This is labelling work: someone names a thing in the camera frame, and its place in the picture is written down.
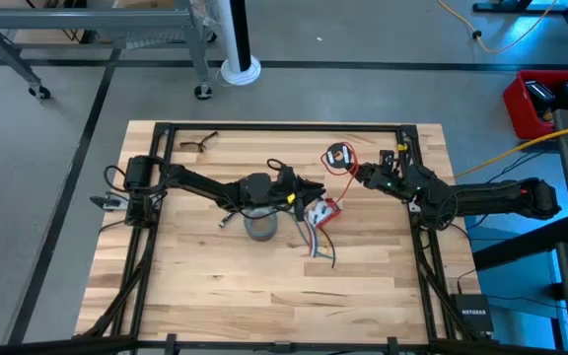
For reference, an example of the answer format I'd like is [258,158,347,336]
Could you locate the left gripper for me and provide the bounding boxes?
[267,177,326,223]

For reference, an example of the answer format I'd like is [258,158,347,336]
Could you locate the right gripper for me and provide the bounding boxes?
[347,161,419,199]

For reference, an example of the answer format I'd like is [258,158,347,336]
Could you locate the red cord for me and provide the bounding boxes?
[319,141,360,206]

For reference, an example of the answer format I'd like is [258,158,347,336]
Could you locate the red tape dispenser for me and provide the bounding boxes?
[303,196,343,231]

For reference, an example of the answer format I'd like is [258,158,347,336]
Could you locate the black cylindrical container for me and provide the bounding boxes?
[243,206,279,243]

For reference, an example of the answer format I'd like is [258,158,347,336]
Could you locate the clear safety glasses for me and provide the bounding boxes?
[178,130,220,153]

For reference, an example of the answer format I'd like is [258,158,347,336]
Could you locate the red plastic bin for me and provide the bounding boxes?
[503,69,568,141]

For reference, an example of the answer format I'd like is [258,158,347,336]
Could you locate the black desk crossbar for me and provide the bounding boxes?
[470,216,568,272]

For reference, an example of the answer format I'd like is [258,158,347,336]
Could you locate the grey metal clamp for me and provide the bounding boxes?
[89,193,130,212]

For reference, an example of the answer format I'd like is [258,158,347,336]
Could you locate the black desk stand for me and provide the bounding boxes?
[471,0,568,65]

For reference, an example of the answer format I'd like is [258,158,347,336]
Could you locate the grey metal cart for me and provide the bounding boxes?
[0,0,219,102]

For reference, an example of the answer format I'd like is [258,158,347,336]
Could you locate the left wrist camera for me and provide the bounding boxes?
[274,164,296,186]

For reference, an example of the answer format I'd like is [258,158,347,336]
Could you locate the white cord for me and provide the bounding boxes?
[219,211,319,259]

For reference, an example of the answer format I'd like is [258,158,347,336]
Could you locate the black cord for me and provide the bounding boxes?
[319,227,338,270]

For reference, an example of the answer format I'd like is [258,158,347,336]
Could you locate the black rig frame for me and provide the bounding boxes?
[0,121,568,355]

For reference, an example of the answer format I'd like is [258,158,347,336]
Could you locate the green cord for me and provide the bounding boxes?
[291,216,337,261]

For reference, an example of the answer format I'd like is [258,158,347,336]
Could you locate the white round-based post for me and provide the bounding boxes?
[216,0,263,87]

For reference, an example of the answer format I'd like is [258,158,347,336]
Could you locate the yellow hanging cable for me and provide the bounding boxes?
[454,119,568,179]

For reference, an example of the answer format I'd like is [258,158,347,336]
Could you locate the black Netgear switch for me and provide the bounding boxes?
[450,293,495,334]

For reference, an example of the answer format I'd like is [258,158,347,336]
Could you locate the orange floor extension cable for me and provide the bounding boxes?
[435,0,560,54]

